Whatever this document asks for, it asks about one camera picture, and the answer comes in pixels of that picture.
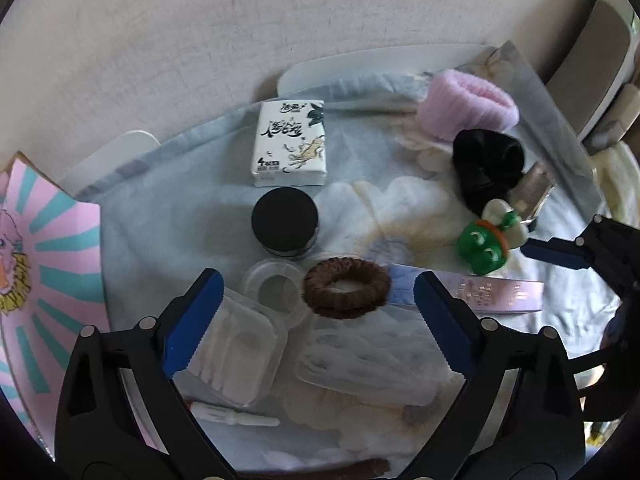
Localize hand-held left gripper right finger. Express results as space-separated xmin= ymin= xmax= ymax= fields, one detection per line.
xmin=413 ymin=270 xmax=587 ymax=480

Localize purple box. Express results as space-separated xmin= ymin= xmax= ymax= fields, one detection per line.
xmin=387 ymin=262 xmax=546 ymax=314

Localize brown stick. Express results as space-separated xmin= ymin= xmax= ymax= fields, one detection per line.
xmin=235 ymin=457 xmax=391 ymax=480

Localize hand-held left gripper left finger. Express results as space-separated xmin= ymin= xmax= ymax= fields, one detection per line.
xmin=54 ymin=268 xmax=236 ymax=480

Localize white and green hair clip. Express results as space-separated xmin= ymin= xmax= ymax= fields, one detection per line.
xmin=482 ymin=199 xmax=530 ymax=248

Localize silver foil packet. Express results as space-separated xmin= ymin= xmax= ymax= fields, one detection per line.
xmin=510 ymin=160 xmax=557 ymax=223

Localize green frog toy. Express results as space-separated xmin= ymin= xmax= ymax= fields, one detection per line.
xmin=456 ymin=217 xmax=511 ymax=276

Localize white printed tissue pack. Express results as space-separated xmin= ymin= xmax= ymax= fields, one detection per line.
xmin=248 ymin=100 xmax=328 ymax=188

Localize pale blue floral cloth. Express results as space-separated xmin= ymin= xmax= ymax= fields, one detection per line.
xmin=75 ymin=42 xmax=621 ymax=480

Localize white and grey chair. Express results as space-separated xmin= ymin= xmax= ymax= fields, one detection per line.
xmin=545 ymin=0 xmax=640 ymax=142

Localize black lidded round jar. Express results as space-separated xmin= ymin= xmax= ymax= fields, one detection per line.
xmin=251 ymin=186 xmax=320 ymax=261

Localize brown hair tie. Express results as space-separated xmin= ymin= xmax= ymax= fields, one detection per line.
xmin=303 ymin=257 xmax=392 ymax=320

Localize clear rectangular plastic case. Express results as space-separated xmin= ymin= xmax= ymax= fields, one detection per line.
xmin=172 ymin=287 xmax=289 ymax=408

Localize clear plastic bag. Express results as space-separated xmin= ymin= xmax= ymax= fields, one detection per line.
xmin=294 ymin=305 xmax=451 ymax=408

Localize pink fluffy wristband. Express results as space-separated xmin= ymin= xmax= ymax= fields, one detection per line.
xmin=416 ymin=71 xmax=519 ymax=141

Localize black scrunchie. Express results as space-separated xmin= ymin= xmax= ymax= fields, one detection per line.
xmin=452 ymin=129 xmax=523 ymax=211

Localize clear round plastic container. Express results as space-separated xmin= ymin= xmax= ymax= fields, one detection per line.
xmin=242 ymin=260 xmax=312 ymax=328

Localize cardboard box with pink lining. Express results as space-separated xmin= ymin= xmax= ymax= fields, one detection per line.
xmin=0 ymin=150 xmax=171 ymax=461

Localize white and red pen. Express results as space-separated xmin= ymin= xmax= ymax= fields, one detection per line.
xmin=185 ymin=399 xmax=281 ymax=428

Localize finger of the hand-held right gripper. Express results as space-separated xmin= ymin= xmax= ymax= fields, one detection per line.
xmin=525 ymin=214 xmax=640 ymax=287

